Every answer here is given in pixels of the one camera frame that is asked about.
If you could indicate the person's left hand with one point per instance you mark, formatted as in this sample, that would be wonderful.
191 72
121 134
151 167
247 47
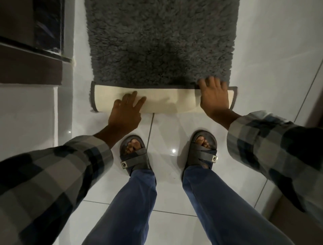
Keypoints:
125 117

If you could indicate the person's right hand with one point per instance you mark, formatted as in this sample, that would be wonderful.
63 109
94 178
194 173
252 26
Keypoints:
214 101

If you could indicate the person's left middle finger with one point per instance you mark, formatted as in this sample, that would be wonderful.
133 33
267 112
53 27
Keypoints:
133 97

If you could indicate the person's right middle finger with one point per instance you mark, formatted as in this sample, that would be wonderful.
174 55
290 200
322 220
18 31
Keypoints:
211 82

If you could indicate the person's left little finger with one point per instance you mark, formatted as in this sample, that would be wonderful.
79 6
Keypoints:
117 104

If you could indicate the person's right little finger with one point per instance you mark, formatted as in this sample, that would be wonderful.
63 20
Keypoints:
224 87

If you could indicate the grey shaggy rug white backing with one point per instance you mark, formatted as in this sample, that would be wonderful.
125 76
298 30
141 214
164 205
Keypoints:
161 45

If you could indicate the person's left forearm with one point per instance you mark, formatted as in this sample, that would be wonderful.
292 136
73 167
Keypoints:
50 181

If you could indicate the person's right forearm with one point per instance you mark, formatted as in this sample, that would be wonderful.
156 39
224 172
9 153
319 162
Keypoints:
277 151

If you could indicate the grey left sandal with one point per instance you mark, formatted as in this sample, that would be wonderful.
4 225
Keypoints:
137 161

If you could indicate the grey sandal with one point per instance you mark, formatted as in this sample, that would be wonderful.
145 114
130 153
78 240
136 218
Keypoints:
137 161
204 156

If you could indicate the grey right sandal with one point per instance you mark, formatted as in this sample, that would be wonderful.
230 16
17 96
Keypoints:
204 156

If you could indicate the person's left leg blue jeans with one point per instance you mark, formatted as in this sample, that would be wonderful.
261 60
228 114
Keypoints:
123 212

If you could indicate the person's leg blue jeans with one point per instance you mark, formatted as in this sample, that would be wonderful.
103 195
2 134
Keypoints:
222 209
123 212

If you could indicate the person's right leg blue jeans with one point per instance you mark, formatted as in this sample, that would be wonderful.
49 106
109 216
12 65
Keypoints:
222 209

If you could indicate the brown wooden furniture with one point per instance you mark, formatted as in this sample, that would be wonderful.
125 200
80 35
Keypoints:
297 224

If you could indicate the dark brown wooden door frame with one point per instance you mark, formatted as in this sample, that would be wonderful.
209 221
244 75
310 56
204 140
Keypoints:
27 60

